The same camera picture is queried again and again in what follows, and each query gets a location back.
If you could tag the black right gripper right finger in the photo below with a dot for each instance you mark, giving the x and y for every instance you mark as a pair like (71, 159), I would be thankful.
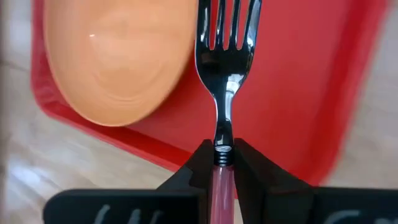
(273, 189)

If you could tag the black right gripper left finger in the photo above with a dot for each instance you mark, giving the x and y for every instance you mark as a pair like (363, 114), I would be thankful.
(186, 183)

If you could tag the orange plate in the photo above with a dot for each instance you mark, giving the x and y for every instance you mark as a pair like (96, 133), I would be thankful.
(118, 62)

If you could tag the red plastic tray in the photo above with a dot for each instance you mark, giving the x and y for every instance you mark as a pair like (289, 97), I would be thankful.
(295, 93)

